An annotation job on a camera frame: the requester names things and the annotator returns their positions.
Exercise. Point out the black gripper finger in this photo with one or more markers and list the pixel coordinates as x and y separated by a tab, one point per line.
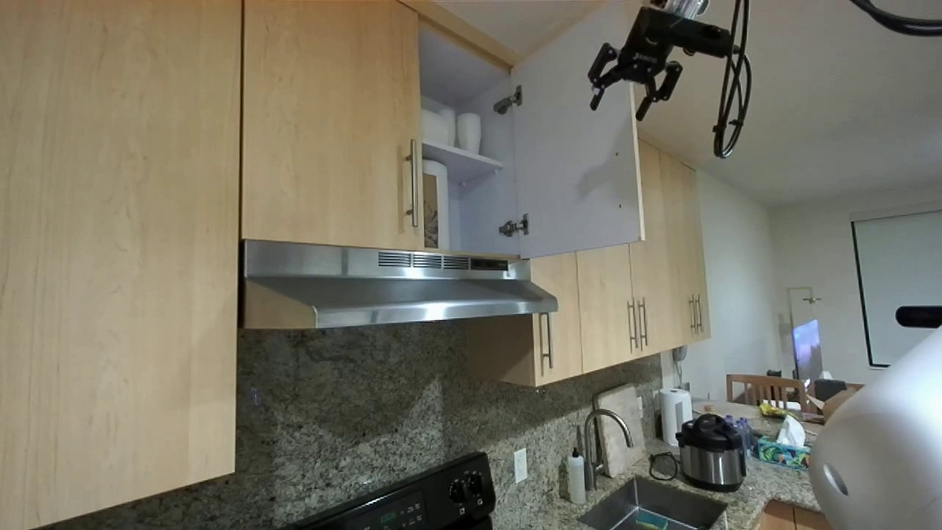
661	94
607	70

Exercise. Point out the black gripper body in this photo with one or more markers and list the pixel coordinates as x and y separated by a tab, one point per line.
658	35

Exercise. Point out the cabinet door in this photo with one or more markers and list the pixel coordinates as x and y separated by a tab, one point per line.
330	121
570	172

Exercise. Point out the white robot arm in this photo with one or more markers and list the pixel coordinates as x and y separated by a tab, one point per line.
879	462

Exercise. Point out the tall wooden cabinet block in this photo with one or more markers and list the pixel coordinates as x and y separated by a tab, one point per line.
615	304

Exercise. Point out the large left wooden cabinet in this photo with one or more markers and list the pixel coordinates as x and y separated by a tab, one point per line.
119	253

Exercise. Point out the white cups on shelf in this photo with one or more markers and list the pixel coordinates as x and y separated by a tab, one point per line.
452	129

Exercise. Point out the wooden chair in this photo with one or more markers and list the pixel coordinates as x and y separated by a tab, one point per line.
761	388

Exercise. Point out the wooden cutting board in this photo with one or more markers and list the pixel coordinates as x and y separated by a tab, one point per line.
627	404

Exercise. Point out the white paper towel roll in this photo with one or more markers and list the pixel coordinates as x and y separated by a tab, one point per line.
674	414

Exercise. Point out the stainless steel range hood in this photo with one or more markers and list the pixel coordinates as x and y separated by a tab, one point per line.
320	286

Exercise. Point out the black steel pressure cooker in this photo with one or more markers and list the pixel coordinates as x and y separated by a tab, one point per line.
710	454

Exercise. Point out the kitchen faucet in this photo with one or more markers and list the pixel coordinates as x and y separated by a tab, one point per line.
595	444

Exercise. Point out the tissue box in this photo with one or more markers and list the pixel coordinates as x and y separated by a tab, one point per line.
783	448

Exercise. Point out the white soap bottle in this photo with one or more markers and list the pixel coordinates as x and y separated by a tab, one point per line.
576	476

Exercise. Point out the steel sink basin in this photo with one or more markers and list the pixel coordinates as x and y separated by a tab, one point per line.
648	506

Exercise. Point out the black stove control panel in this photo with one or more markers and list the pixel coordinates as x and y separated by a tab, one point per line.
455	495

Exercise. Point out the wall power outlet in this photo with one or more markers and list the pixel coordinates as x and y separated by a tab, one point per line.
518	466

